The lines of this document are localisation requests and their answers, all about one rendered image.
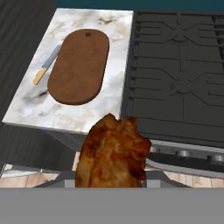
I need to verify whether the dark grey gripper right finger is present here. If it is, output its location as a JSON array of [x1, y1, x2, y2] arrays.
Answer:
[[141, 170, 193, 189]]

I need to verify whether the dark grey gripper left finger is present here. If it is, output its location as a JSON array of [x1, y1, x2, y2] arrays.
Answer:
[[34, 170, 78, 189]]

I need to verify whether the roasted brown chicken drumstick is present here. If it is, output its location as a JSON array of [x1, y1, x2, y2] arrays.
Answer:
[[74, 113, 152, 188]]

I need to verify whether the brown oval wooden cutting board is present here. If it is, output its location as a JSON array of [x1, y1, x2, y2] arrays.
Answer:
[[46, 28, 110, 106]]

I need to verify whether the dark grey counter cabinet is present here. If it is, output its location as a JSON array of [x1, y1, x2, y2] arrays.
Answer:
[[43, 129, 88, 172]]

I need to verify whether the dark grey gas stove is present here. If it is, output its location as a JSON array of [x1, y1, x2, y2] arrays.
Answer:
[[120, 10, 224, 179]]

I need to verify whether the grey oven door handle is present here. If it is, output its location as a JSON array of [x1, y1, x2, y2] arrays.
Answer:
[[145, 157, 224, 179]]

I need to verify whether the knife with wooden handle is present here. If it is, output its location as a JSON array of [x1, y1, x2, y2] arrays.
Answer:
[[31, 44, 62, 86]]

